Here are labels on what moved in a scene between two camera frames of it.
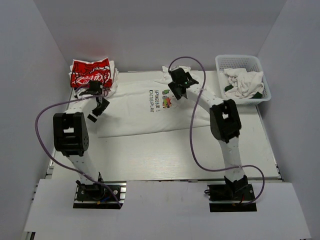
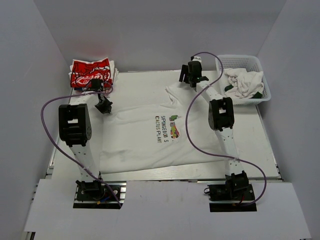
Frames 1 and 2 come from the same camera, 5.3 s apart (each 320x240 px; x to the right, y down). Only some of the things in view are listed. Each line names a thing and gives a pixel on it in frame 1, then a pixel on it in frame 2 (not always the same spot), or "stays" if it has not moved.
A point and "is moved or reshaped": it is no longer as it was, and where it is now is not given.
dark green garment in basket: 227,88 stays
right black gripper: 173,86 to 185,71
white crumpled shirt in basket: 246,84 stays
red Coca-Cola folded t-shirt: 82,73 stays
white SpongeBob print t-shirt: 147,106 is moved or reshaped
